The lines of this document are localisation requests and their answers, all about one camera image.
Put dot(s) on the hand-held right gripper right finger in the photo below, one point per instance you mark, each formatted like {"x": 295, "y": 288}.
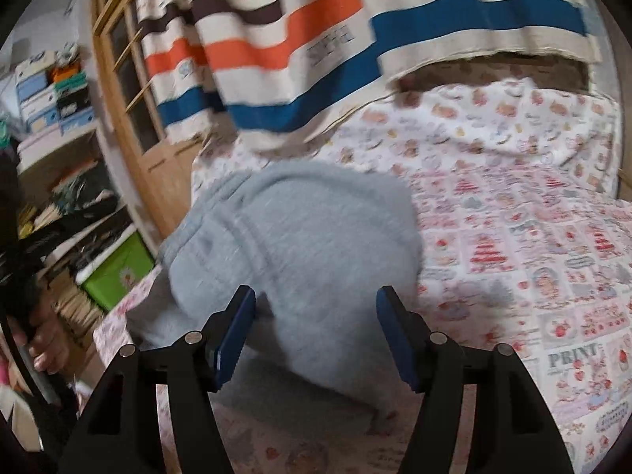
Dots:
{"x": 395, "y": 335}

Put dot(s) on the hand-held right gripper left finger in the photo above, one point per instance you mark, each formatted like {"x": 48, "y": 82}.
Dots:
{"x": 231, "y": 348}

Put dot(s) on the grey pants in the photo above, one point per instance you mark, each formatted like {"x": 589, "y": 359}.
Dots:
{"x": 306, "y": 256}

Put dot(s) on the person's left hand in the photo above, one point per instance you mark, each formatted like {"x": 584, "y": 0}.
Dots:
{"x": 47, "y": 340}

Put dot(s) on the green storage box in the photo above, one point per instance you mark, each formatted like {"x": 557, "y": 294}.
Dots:
{"x": 116, "y": 271}

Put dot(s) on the white shelf unit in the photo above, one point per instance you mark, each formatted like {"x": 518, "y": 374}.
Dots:
{"x": 54, "y": 163}

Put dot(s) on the stack of storage boxes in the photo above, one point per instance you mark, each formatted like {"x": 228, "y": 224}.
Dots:
{"x": 54, "y": 94}

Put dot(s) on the wooden door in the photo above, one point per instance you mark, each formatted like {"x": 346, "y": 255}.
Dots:
{"x": 163, "y": 158}

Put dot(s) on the printed bed sheet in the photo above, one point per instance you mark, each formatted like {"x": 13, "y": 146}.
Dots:
{"x": 518, "y": 207}

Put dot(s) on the striped curtain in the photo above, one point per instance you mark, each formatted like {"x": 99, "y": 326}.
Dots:
{"x": 321, "y": 49}

